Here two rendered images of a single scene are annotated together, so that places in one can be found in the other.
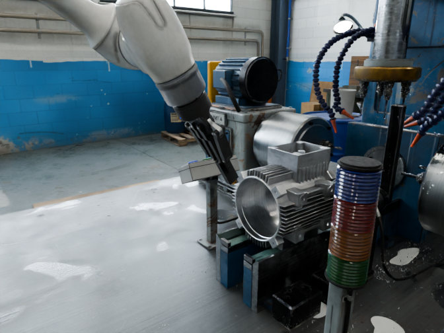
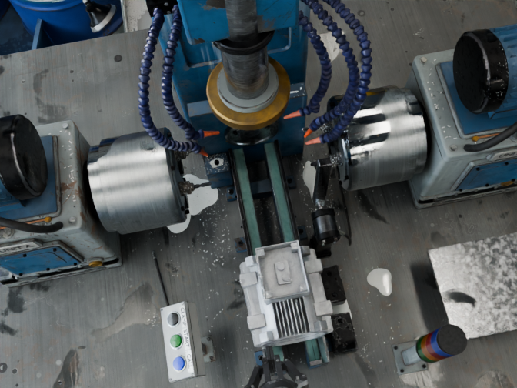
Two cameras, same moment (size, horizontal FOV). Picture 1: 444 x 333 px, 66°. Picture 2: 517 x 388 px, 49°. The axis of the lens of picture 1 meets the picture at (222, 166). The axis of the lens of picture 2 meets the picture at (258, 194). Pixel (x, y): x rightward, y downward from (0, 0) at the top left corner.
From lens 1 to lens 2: 126 cm
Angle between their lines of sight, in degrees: 63
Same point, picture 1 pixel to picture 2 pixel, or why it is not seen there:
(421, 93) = not seen: hidden behind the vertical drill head
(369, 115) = (184, 72)
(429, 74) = not seen: hidden behind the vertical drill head
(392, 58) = (265, 91)
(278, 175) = (307, 316)
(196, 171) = (199, 367)
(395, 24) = (261, 70)
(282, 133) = (155, 206)
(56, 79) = not seen: outside the picture
